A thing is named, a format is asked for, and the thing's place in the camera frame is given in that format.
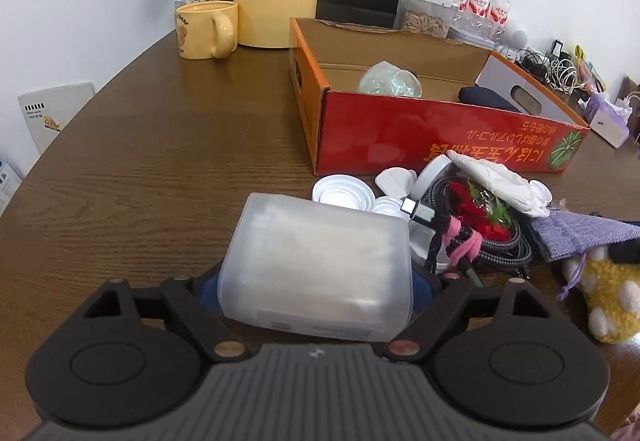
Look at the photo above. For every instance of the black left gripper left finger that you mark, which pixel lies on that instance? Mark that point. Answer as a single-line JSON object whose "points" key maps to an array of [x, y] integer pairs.
{"points": [[129, 355]]}

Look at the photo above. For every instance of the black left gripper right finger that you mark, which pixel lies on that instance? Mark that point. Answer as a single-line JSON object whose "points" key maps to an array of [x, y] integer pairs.
{"points": [[506, 357]]}

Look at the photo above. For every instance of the yellow plush toy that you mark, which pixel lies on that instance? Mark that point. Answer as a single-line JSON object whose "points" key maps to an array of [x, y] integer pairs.
{"points": [[611, 292]]}

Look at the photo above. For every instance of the purple knitted pouch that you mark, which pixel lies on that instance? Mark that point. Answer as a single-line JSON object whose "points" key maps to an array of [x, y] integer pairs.
{"points": [[565, 234]]}

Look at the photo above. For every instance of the white cloth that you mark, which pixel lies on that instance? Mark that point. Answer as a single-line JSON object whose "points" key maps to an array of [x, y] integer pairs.
{"points": [[531, 198]]}

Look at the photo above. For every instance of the translucent plastic cotton box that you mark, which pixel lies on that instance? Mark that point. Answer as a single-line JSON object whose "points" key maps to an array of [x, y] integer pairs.
{"points": [[302, 267]]}

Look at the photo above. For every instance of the white round lid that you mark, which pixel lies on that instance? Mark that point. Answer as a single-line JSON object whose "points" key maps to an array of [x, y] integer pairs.
{"points": [[342, 190]]}

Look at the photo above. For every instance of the red artificial flower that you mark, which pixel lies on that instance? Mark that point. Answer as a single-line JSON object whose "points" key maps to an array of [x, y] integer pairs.
{"points": [[480, 212]]}

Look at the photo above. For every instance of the white round jar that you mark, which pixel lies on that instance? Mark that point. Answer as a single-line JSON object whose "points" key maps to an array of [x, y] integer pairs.
{"points": [[434, 170]]}

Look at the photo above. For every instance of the purple tissue pack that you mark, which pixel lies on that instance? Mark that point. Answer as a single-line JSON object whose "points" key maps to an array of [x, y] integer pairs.
{"points": [[609, 120]]}

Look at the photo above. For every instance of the dark blue case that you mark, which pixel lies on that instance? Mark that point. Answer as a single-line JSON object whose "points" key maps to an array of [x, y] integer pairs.
{"points": [[483, 97]]}

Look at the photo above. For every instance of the red cardboard box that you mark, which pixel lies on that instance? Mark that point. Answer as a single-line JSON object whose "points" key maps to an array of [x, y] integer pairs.
{"points": [[351, 132]]}

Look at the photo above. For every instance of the iridescent glass ball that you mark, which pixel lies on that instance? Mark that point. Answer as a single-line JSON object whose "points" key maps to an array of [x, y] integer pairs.
{"points": [[387, 79]]}

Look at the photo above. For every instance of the white robot toy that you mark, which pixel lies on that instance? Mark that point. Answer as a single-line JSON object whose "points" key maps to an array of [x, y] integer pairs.
{"points": [[512, 42]]}

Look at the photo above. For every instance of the yellow ceramic mug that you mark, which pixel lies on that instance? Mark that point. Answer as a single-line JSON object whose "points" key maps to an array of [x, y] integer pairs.
{"points": [[207, 30]]}

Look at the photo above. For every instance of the water bottle middle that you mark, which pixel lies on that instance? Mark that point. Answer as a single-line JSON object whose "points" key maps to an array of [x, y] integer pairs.
{"points": [[472, 20]]}

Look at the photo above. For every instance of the clear nut container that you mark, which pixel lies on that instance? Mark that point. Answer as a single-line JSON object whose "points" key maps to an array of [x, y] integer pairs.
{"points": [[428, 17]]}

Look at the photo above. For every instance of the water bottle right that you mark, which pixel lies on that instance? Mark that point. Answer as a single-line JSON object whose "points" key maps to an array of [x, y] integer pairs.
{"points": [[496, 18]]}

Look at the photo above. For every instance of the white booklet by wall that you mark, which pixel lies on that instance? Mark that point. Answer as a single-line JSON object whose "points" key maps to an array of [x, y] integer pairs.
{"points": [[46, 112]]}

